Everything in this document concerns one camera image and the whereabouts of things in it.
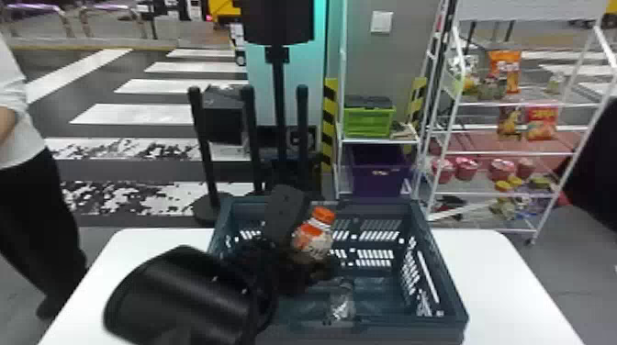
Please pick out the yellow black striped post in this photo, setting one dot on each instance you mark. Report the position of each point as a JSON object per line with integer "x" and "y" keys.
{"x": 329, "y": 120}

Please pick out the yellow can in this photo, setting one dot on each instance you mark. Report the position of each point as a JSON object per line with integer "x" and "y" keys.
{"x": 503, "y": 186}

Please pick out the green crate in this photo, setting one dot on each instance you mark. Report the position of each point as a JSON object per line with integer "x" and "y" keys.
{"x": 369, "y": 121}

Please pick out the blue basket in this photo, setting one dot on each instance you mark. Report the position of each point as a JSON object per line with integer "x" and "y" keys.
{"x": 385, "y": 298}

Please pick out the white shelf trolley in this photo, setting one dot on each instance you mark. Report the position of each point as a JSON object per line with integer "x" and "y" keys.
{"x": 341, "y": 120}

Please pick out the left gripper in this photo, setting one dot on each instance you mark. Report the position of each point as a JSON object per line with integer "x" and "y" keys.
{"x": 308, "y": 278}

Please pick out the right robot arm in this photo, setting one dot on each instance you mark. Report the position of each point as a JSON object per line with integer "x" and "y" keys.
{"x": 595, "y": 173}

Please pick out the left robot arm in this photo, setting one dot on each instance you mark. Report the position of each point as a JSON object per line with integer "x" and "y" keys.
{"x": 183, "y": 298}

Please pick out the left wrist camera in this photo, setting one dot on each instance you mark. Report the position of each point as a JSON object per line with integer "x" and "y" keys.
{"x": 287, "y": 212}

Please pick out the orange bottle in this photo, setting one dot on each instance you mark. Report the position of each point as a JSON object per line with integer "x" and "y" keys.
{"x": 314, "y": 237}

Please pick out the purple crate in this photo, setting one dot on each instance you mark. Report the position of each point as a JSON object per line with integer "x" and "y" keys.
{"x": 378, "y": 171}

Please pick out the red snack packet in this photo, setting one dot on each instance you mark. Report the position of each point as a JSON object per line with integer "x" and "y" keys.
{"x": 541, "y": 124}

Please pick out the orange snack packet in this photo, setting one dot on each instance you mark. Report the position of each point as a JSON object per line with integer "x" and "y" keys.
{"x": 506, "y": 70}
{"x": 510, "y": 123}

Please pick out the red noodle cup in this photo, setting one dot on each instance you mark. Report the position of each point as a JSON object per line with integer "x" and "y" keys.
{"x": 501, "y": 170}
{"x": 466, "y": 169}
{"x": 443, "y": 171}
{"x": 525, "y": 168}

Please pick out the person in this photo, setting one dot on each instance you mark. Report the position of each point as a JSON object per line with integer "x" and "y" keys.
{"x": 24, "y": 202}

